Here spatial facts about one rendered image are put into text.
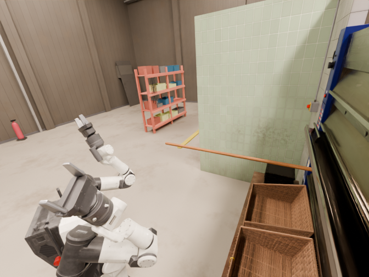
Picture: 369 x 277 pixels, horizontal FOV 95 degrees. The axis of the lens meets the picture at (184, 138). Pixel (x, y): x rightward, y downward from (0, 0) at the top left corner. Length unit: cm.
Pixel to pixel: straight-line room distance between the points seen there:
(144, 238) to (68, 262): 28
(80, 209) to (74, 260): 34
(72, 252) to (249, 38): 263
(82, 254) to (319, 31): 273
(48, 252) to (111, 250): 33
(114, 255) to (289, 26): 263
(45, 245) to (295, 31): 279
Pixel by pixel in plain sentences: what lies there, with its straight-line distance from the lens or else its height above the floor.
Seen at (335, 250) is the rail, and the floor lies 144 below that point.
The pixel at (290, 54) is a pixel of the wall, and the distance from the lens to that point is 261.
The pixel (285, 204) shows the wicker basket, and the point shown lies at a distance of 216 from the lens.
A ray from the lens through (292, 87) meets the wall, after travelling 263.
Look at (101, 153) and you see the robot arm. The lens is 118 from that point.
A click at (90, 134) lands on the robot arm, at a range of 118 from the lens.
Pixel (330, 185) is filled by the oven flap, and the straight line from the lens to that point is 109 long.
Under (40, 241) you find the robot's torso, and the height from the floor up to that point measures 134.
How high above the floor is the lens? 199
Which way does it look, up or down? 24 degrees down
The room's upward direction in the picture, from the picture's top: 4 degrees counter-clockwise
